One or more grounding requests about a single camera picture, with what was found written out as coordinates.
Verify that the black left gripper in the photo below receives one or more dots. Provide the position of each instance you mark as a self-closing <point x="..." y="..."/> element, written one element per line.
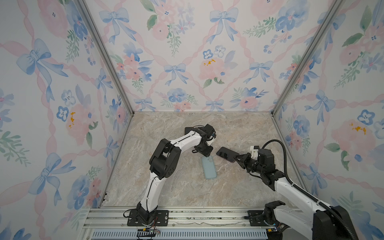
<point x="207" y="154"/>

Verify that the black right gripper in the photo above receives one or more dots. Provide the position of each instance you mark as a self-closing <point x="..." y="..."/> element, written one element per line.
<point x="245" y="157"/>

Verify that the pink edged phone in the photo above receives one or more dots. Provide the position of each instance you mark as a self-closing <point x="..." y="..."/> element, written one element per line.
<point x="227" y="154"/>

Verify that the light blue phone case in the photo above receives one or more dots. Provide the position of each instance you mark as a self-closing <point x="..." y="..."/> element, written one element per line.
<point x="209" y="167"/>

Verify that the silver edged phone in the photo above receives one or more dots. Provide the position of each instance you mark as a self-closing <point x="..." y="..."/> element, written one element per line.
<point x="188" y="129"/>

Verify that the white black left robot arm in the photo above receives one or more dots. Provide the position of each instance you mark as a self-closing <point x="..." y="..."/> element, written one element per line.
<point x="163" y="163"/>

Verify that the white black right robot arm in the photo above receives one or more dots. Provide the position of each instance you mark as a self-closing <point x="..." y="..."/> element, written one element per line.
<point x="316" y="221"/>

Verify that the white vent grille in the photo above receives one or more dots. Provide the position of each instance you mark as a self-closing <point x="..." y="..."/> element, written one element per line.
<point x="181" y="234"/>

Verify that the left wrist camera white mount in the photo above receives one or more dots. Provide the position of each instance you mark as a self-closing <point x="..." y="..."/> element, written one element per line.
<point x="210" y="132"/>

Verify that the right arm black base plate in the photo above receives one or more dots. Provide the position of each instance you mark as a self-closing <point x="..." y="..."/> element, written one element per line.
<point x="258" y="218"/>

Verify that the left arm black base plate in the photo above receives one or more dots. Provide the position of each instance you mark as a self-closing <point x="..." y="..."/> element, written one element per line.
<point x="160" y="218"/>

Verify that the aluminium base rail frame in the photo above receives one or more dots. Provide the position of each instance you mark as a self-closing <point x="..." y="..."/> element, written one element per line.
<point x="115" y="218"/>

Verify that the aluminium corner post right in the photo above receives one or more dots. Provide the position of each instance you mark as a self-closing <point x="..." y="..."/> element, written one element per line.
<point x="330" y="16"/>

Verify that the aluminium corner post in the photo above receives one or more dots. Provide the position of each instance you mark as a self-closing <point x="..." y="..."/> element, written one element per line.
<point x="95" y="34"/>
<point x="330" y="16"/>

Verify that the aluminium corner post left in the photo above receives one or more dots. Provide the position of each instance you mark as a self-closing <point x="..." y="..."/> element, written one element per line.
<point x="95" y="34"/>

